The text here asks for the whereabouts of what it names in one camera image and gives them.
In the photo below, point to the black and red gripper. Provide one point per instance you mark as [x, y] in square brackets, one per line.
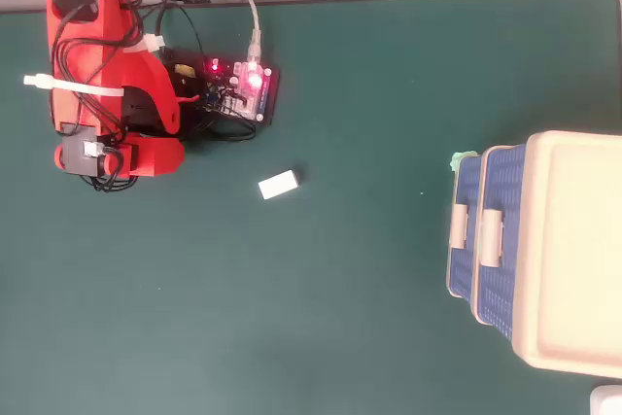
[82, 150]

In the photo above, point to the small white cube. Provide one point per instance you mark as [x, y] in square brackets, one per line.
[278, 185]

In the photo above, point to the short white zip tie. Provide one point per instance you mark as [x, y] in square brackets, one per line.
[150, 42]

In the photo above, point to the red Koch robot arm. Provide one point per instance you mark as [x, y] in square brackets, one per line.
[82, 45]

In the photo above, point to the dark green table mat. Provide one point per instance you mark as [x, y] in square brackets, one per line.
[311, 288]

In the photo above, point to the white box corner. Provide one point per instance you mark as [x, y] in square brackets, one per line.
[607, 401]

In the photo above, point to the beige plastic drawer cabinet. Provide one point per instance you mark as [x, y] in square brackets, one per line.
[578, 250]

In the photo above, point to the black electronics control board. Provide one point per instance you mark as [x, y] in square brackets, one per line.
[245, 89]

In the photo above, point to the green tape piece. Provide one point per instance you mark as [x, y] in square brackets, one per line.
[459, 160]

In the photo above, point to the long white zip tie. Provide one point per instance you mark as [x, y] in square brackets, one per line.
[73, 87]

